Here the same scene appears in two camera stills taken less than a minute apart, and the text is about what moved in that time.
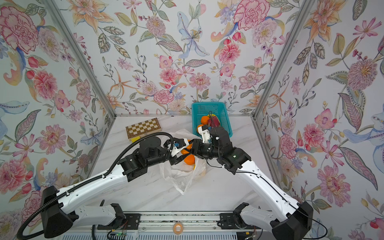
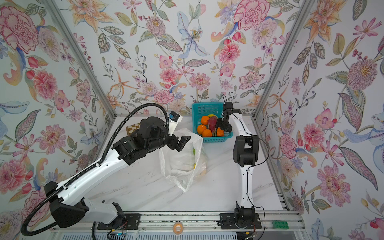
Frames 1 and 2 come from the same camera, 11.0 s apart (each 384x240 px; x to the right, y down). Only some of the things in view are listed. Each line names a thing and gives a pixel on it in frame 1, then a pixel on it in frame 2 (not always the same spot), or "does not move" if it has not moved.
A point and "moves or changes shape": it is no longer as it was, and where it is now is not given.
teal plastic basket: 200,109 does not move
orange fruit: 199,125 does not move
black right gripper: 199,145 → 219,124
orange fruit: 204,120 does not move
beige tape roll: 174,228 does not move
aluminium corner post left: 56,11 does not move
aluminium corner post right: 305,9 does not move
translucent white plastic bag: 180,174 does not move
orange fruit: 184,152 moves or changes shape
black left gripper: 175,160 → 174,145
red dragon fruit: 213,121 does not move
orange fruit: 190,160 moves or changes shape
